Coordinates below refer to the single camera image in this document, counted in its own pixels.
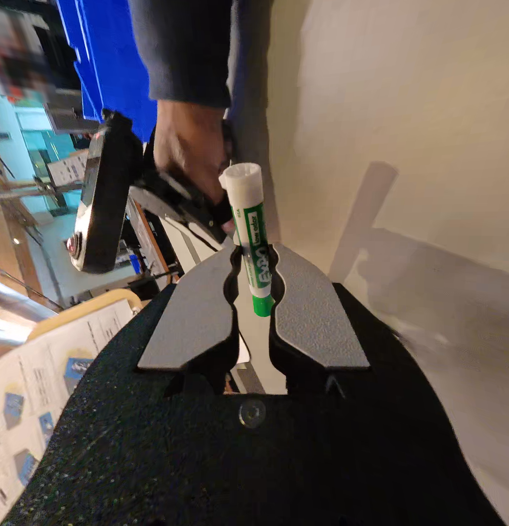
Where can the shiny metal tube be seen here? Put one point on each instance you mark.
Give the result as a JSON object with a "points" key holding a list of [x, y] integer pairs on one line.
{"points": [[16, 304]]}

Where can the paper sheet with pictures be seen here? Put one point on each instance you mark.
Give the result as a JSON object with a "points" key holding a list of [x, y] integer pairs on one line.
{"points": [[32, 390]]}

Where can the tan wooden board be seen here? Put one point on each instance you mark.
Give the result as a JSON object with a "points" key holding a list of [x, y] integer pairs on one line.
{"points": [[86, 302]]}

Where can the person's right forearm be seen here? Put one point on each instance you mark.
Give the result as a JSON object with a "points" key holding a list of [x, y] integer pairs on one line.
{"points": [[184, 49]]}

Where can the person's right hand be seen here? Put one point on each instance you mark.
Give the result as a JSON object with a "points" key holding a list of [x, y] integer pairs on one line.
{"points": [[184, 144]]}

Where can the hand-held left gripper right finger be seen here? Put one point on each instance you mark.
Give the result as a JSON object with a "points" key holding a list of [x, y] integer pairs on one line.
{"points": [[316, 320]]}

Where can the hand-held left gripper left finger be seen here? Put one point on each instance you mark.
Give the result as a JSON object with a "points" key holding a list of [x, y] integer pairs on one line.
{"points": [[188, 320]]}

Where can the green whiteboard marker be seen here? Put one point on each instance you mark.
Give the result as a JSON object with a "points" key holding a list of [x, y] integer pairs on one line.
{"points": [[248, 197]]}

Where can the blue plastic bin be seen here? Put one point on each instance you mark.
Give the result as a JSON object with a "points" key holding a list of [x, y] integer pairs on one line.
{"points": [[110, 61]]}

